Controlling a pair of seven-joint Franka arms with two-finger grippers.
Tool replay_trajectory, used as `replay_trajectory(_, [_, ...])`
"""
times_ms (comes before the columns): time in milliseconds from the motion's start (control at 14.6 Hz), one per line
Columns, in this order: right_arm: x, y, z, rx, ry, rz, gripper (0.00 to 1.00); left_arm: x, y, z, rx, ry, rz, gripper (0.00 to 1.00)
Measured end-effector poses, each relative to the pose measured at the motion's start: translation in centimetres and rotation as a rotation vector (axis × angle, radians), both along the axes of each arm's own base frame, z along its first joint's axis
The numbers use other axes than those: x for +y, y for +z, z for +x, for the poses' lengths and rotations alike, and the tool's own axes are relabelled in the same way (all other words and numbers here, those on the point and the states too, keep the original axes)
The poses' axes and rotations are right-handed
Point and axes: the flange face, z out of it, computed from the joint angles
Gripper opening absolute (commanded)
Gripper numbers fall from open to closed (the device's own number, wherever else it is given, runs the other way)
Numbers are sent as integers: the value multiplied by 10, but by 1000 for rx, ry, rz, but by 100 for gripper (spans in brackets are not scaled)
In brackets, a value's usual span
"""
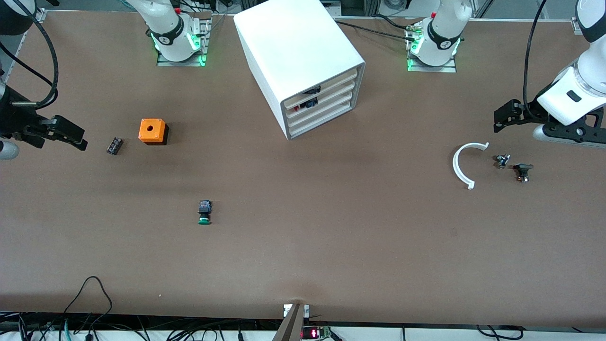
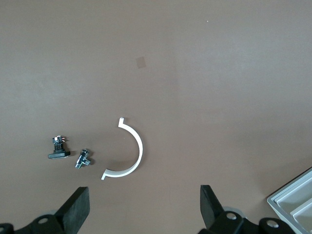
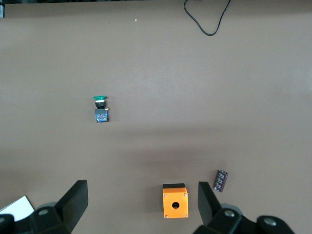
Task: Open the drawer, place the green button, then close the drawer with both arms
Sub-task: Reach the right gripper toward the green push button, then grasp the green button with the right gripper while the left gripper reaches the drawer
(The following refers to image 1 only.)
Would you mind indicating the small grey metal component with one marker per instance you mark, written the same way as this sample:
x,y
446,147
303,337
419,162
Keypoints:
x,y
502,161

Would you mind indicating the orange box with hole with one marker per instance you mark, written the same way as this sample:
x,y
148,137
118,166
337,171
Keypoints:
x,y
151,131

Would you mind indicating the white plastic drawer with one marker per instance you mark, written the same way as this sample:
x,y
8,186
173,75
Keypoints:
x,y
338,115
338,104
338,94
338,83

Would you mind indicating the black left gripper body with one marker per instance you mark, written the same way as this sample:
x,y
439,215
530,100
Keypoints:
x,y
531,112

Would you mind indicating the aluminium camera post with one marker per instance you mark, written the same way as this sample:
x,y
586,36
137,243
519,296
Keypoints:
x,y
291,324

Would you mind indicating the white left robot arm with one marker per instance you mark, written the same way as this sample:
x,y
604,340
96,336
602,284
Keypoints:
x,y
575,92

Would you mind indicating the black component in drawer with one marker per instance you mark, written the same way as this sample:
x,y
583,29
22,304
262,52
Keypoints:
x,y
312,90

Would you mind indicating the black button contact component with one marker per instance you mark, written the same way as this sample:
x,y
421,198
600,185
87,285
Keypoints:
x,y
522,172

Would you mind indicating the small red display device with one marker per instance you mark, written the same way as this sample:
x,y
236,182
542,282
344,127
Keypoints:
x,y
313,333

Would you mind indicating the green push button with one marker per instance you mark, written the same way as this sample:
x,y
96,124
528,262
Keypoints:
x,y
204,213

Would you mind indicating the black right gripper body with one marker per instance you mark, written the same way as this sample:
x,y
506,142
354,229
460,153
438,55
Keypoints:
x,y
14,119

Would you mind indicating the white curved plastic arc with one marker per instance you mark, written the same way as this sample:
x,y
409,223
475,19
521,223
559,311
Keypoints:
x,y
457,163

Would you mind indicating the small black terminal block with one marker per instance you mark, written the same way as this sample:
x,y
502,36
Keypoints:
x,y
114,146

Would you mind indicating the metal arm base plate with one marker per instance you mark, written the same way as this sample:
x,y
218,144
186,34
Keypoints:
x,y
201,42
450,67

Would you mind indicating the blue red component in drawer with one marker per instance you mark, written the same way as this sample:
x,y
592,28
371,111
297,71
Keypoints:
x,y
308,103

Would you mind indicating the white drawer cabinet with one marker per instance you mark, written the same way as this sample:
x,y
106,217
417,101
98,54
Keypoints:
x,y
293,52

